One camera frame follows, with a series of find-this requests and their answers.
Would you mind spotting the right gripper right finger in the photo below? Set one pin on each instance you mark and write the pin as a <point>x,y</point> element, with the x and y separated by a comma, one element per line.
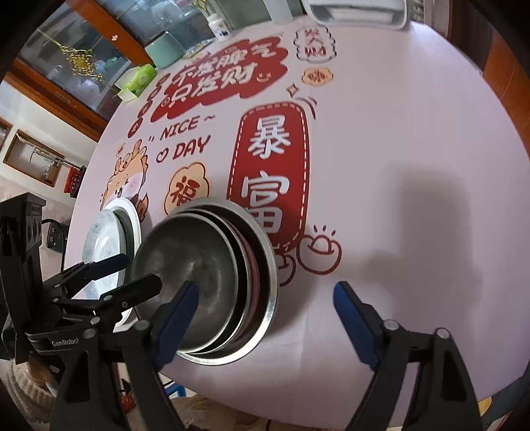
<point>442,398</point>

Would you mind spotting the large steel bowl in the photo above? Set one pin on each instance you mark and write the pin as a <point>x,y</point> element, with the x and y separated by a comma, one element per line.
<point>246,338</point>

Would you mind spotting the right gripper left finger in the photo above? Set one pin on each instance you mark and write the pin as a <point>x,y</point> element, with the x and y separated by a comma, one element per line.
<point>88,396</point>

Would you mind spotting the green tissue pack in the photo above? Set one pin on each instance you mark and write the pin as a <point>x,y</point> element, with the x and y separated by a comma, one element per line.
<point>133,82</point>

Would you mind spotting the mint green canister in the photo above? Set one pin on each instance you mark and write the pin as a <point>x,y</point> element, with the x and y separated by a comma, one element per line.
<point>164,50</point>

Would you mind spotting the blue patterned ceramic plate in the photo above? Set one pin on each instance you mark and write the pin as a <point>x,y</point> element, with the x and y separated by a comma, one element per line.
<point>105,238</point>

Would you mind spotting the white paper plate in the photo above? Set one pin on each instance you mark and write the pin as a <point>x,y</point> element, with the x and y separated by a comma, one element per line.
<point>127,215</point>

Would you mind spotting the white bottle sterilizer cabinet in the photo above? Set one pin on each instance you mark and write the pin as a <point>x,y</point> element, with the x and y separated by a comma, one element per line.
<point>379,14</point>

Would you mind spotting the white pill bottle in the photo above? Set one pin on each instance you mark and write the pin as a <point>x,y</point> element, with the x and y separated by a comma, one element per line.
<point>219,27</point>

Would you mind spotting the glass door with gold ornament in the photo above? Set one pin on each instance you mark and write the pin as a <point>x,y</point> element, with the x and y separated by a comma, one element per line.
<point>71,63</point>

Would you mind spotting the wooden cabinet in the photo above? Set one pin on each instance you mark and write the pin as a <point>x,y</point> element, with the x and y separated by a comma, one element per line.
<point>508,79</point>

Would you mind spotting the pink steel bowl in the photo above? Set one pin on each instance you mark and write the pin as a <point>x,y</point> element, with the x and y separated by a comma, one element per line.
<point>240,323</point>

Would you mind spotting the person left hand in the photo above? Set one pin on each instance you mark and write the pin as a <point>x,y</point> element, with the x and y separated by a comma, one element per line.
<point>39,373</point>

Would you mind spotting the small steel bowl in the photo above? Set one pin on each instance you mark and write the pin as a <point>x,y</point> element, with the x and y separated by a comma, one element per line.
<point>191,248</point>

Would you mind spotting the red crate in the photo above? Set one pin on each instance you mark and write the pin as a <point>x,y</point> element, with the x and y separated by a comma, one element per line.
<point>73,181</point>

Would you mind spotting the pink printed tablecloth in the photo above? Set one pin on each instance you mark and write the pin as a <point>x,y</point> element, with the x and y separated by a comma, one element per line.
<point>381,158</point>

